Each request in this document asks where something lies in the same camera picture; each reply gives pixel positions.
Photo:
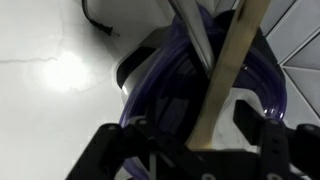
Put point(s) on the black steel coffee machine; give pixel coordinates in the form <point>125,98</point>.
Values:
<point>173,96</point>

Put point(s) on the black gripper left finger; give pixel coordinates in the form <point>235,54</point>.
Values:
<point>113,150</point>

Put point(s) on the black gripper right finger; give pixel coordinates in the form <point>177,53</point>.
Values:
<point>283,150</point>

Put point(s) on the large metal spoon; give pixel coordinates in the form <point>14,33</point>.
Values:
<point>196,30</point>

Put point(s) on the wooden spoon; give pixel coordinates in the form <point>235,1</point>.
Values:
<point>230,73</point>

